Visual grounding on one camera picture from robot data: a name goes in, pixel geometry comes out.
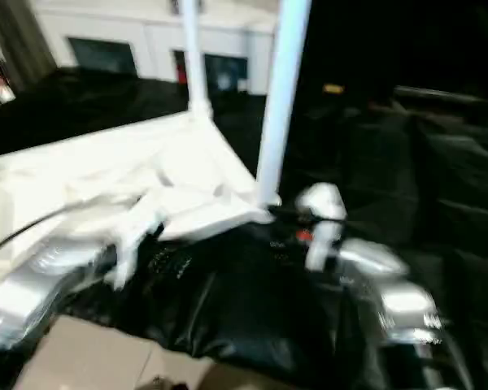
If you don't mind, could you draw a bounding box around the white plastic table top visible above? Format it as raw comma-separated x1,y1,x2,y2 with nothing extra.
0,110,276,269

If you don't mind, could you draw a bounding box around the white plastic table leg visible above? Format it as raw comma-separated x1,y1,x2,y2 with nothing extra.
255,0,312,206
177,0,214,119

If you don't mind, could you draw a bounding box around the black plastic mat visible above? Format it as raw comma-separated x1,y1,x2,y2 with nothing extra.
0,67,488,390

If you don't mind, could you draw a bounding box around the white cabinet with glass doors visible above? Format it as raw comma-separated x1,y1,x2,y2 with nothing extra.
33,0,277,94

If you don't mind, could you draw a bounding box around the grey curtain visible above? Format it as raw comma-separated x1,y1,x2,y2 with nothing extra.
0,0,58,86

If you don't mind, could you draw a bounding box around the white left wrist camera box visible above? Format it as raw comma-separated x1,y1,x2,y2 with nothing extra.
110,191,168,289

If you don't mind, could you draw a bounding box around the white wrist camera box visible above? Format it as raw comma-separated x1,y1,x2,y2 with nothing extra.
297,183,346,273
110,191,168,289

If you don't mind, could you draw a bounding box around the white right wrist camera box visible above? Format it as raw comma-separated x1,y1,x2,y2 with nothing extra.
297,183,346,273

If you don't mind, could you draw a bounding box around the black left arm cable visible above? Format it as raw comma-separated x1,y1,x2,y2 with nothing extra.
0,203,74,261

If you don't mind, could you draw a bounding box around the black horizontal rail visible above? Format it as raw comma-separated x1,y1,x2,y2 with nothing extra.
394,85,488,105

